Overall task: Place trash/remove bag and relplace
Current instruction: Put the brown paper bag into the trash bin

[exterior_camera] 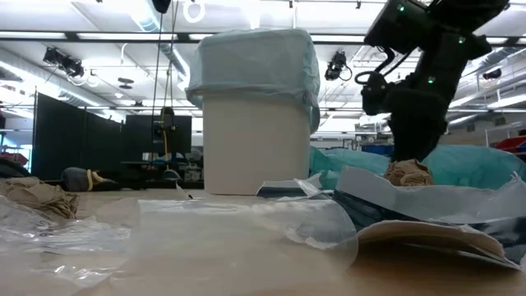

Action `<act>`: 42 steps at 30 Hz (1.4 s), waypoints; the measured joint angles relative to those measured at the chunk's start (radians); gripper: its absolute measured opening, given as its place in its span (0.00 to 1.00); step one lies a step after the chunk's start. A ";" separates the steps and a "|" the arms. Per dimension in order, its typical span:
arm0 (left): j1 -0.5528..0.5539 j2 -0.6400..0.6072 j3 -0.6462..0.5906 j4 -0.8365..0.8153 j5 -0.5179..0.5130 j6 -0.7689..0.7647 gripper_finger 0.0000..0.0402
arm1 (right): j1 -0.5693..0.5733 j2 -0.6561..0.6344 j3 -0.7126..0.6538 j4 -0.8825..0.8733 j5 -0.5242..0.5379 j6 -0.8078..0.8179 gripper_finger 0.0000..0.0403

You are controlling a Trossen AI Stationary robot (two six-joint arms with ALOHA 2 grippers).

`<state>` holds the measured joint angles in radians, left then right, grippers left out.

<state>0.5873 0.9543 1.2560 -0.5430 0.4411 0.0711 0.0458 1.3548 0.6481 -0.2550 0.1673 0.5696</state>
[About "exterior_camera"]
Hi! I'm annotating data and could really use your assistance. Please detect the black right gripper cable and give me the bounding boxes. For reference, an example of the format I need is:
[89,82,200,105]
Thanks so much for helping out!
[354,47,396,86]

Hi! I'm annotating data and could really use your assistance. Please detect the brown paper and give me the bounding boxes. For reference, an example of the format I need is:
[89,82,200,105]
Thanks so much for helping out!
[0,176,80,220]

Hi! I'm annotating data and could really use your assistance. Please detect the torn dark printed sticker piece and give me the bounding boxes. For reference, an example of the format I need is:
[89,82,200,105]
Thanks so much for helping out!
[331,187,526,264]

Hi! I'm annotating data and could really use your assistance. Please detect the teal green trash bag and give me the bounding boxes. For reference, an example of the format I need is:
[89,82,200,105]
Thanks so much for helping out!
[308,143,526,192]

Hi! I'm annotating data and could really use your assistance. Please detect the light blue trash bag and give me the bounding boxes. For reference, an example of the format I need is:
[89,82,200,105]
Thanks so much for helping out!
[184,27,321,133]

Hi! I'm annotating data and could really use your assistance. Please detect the blue storage bins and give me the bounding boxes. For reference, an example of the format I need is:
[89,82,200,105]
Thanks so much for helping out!
[360,143,396,158]

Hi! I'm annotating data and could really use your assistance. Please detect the black monitor screen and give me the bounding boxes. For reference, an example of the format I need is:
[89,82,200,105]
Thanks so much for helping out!
[124,114,193,166]

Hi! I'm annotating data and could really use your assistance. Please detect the white plastic trash bin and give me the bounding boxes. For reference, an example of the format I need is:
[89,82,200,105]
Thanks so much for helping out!
[202,92,312,197]

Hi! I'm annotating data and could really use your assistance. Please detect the black ceiling camera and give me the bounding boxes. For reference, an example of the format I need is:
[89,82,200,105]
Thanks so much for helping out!
[324,50,354,82]
[42,46,85,79]

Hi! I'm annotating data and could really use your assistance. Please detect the torn shiny wrapper piece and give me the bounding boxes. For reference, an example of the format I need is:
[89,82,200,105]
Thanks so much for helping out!
[256,178,322,200]

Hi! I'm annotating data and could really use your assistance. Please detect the clear plastic wrap with print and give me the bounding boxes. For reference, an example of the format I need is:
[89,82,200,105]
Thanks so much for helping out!
[0,192,133,289]

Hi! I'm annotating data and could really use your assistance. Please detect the person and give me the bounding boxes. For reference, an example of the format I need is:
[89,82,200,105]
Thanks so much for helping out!
[159,105,177,129]

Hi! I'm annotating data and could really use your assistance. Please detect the red storage bin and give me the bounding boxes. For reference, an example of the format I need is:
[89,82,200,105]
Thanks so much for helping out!
[494,135,526,156]

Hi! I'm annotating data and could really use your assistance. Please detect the black yellow work glove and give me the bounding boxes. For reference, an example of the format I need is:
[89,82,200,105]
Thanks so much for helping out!
[61,166,121,192]

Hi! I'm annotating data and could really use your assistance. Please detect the black partition panel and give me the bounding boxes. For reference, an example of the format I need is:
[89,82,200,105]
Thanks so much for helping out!
[31,90,125,182]

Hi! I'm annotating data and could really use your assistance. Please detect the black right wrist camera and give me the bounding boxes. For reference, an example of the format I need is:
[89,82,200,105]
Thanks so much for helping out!
[360,72,391,116]

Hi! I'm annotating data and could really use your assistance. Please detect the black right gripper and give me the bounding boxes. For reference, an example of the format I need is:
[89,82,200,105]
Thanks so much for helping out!
[387,80,450,162]

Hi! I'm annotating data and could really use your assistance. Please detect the beige glove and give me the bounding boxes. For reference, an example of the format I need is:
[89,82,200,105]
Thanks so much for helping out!
[383,159,435,187]

